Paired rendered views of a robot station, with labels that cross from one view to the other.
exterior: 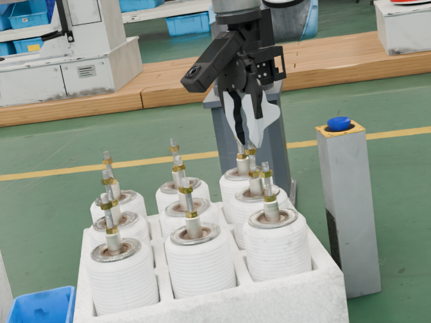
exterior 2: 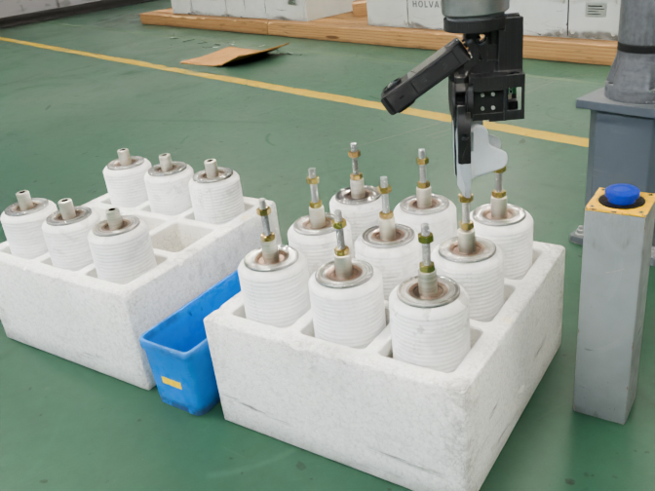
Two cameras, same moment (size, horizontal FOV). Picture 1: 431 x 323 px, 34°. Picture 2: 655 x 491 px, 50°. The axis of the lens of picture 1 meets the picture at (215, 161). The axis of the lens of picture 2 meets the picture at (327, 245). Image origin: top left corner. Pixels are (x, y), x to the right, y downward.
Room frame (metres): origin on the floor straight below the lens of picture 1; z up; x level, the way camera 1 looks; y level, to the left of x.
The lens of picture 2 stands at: (0.35, -0.46, 0.68)
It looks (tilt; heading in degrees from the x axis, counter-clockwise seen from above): 26 degrees down; 41
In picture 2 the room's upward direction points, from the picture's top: 7 degrees counter-clockwise
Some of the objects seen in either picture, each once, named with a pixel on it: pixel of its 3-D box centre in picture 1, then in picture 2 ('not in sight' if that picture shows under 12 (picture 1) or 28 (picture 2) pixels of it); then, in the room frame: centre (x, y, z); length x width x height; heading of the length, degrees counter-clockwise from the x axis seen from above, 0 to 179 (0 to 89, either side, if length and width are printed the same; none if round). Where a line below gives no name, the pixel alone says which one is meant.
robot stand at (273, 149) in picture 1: (252, 146); (639, 169); (1.72, -0.10, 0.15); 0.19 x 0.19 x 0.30; 79
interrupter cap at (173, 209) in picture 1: (187, 207); (388, 236); (1.07, 0.06, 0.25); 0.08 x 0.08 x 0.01
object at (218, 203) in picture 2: not in sight; (221, 220); (1.15, 0.50, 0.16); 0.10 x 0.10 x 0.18
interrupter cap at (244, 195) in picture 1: (257, 193); (467, 249); (1.08, -0.06, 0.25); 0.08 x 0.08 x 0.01
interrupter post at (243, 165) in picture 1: (244, 166); (498, 207); (1.20, -0.05, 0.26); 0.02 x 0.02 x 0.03
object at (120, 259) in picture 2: not in sight; (129, 276); (0.91, 0.48, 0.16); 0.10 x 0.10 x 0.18
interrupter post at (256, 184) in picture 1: (256, 186); (466, 241); (1.08, -0.06, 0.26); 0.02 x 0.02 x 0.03
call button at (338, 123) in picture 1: (338, 124); (622, 196); (1.17, -0.22, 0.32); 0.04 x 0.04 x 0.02
